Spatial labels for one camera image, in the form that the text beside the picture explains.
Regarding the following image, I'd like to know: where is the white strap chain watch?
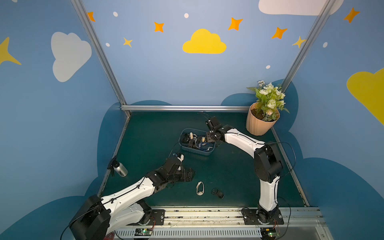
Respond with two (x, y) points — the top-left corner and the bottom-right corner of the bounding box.
(196, 181), (205, 196)

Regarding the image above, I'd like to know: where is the small black watch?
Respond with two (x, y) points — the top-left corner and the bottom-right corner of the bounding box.
(211, 188), (225, 199)

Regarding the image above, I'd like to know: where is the black rugged digital watch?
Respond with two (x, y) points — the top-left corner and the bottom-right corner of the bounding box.
(181, 133), (193, 144)

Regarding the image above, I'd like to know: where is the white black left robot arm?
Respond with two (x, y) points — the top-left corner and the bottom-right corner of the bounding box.
(68, 154), (196, 240)

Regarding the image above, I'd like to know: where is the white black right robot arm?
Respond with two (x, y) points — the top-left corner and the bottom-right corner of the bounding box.
(206, 117), (283, 214)

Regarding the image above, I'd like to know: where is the blue plastic storage box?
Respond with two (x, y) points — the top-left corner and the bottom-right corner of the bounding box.
(179, 128), (216, 156)

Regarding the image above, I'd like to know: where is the terracotta pot with flowers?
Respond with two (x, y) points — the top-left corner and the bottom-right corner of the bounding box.
(246, 80), (288, 136)

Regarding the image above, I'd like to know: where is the silver black water bottle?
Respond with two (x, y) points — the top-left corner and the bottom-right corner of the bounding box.
(107, 156), (128, 177)

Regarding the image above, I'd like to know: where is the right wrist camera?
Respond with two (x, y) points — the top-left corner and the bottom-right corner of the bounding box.
(206, 118), (216, 132)

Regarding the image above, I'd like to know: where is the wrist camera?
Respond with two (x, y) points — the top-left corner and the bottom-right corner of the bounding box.
(174, 153), (184, 171)
(206, 118), (216, 132)

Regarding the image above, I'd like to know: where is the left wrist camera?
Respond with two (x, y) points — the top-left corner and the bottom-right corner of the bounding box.
(174, 153), (184, 171)

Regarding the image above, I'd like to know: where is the aluminium rail front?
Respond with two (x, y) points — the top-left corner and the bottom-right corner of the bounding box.
(106, 206), (333, 240)

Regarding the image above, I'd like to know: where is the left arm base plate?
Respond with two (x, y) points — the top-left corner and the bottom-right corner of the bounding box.
(129, 209), (166, 226)

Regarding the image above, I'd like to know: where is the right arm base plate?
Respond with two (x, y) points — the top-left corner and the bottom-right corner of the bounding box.
(241, 207), (284, 225)

